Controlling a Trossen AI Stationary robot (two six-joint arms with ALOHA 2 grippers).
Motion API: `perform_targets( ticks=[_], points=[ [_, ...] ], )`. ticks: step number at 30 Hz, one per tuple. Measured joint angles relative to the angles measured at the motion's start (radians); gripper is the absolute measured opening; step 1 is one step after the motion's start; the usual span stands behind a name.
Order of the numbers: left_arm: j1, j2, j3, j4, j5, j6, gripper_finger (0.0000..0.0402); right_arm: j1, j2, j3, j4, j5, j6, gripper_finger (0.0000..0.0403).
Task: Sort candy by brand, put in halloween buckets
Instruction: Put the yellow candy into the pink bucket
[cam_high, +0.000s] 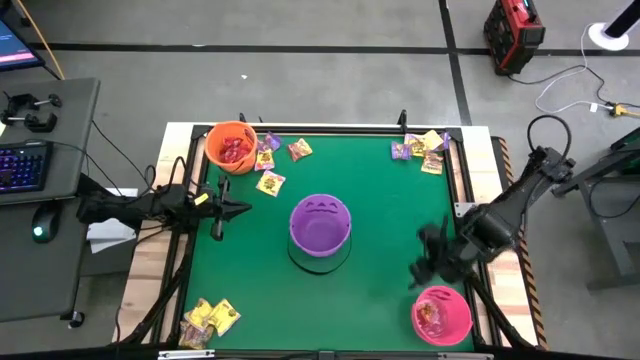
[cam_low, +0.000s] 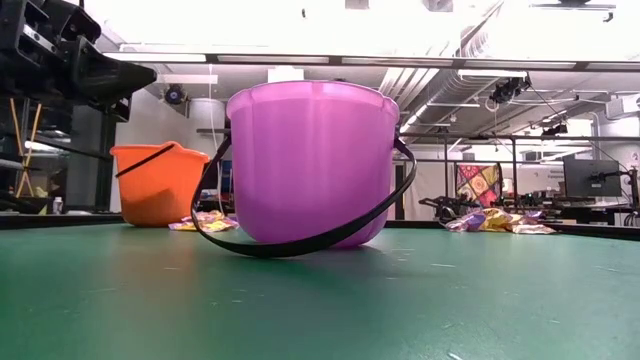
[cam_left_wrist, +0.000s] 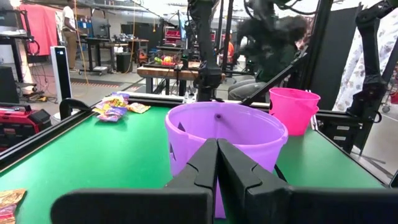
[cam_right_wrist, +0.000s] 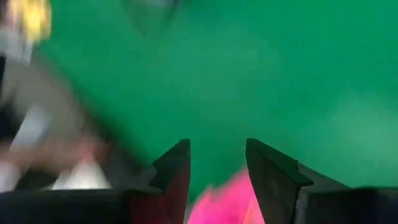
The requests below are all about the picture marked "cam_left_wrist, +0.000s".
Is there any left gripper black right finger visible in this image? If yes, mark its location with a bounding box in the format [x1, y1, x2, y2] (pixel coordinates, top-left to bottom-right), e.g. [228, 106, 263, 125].
[217, 138, 398, 224]

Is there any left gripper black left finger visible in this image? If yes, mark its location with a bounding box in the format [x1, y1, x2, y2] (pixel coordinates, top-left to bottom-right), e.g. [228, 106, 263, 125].
[50, 138, 219, 224]

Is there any pink halloween bucket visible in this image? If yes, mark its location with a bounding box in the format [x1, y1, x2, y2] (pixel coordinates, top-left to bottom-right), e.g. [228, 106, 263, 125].
[268, 87, 322, 137]

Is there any orange white candy packet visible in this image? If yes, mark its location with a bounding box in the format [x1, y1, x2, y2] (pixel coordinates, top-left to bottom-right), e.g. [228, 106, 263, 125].
[126, 102, 152, 114]

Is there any yellow orange candy packet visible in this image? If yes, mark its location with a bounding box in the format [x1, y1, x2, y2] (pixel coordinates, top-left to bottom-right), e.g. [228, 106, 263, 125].
[0, 188, 27, 208]

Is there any red candy packet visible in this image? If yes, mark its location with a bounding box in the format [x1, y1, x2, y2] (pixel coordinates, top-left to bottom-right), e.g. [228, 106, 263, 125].
[0, 203, 18, 224]

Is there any black labelled equipment base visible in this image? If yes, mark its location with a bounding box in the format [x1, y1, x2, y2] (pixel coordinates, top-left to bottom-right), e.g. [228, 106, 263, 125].
[317, 110, 379, 155]

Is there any purple plastic bucket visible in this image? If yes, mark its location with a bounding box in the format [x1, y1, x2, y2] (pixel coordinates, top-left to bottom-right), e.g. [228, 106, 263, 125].
[164, 101, 289, 219]

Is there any wooden workbench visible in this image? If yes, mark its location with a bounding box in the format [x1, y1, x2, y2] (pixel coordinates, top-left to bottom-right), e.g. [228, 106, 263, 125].
[136, 62, 226, 96]

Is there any white floral curtain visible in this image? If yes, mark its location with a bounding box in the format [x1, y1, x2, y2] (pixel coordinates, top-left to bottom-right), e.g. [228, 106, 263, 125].
[332, 9, 398, 112]

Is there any black bin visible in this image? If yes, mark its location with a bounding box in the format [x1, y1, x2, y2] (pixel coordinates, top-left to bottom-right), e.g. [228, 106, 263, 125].
[116, 52, 134, 74]

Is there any person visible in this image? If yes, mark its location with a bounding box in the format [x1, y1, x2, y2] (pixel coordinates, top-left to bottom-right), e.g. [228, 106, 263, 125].
[61, 0, 79, 72]
[228, 14, 309, 103]
[219, 30, 236, 65]

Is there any black flat panel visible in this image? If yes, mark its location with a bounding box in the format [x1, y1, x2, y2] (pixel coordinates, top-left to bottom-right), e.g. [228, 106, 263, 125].
[309, 6, 363, 111]

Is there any red black toolbox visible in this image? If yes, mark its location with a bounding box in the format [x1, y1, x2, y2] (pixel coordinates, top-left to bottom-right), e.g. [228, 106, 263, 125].
[0, 102, 53, 150]

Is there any yellow red toy fruit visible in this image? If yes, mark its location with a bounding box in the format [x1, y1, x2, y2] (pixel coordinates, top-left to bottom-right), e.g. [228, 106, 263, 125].
[162, 55, 177, 67]

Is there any white tower appliance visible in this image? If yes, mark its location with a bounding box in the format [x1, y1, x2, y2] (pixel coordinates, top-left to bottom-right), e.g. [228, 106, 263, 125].
[49, 45, 73, 105]

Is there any black workbench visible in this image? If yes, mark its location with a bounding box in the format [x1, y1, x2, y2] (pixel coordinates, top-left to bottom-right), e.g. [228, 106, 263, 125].
[79, 36, 150, 77]

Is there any black computer case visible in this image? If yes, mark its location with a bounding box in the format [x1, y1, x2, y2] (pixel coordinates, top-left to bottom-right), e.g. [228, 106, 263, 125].
[0, 65, 20, 104]

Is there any red hanging cloth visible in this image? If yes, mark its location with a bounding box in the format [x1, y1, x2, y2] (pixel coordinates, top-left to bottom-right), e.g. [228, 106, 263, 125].
[18, 3, 59, 57]

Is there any black table-level camera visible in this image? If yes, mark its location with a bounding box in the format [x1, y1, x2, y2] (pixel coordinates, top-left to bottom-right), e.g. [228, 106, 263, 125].
[388, 169, 398, 189]

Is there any black aluminium table frame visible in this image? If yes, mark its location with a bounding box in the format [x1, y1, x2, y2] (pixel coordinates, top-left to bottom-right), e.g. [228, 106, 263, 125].
[0, 91, 393, 187]

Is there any black arch handle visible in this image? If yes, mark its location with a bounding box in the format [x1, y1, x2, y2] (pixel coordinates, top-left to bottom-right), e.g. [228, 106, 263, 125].
[58, 98, 94, 121]

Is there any black diagonal frame brace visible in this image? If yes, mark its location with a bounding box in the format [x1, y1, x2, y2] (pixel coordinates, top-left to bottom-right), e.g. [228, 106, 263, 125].
[241, 52, 309, 106]

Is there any black rig upright post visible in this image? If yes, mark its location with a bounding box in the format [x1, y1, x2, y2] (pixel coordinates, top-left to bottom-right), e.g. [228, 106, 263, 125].
[298, 0, 333, 91]

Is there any yellow hanging cable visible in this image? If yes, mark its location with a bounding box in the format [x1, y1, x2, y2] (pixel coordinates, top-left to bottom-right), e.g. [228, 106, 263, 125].
[73, 0, 90, 85]
[124, 0, 137, 74]

